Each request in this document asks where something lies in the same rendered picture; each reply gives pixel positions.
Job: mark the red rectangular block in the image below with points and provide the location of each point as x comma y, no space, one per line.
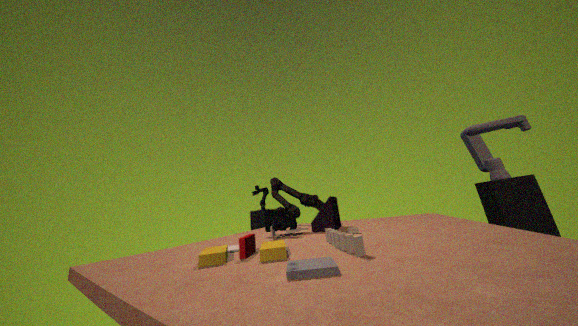
247,245

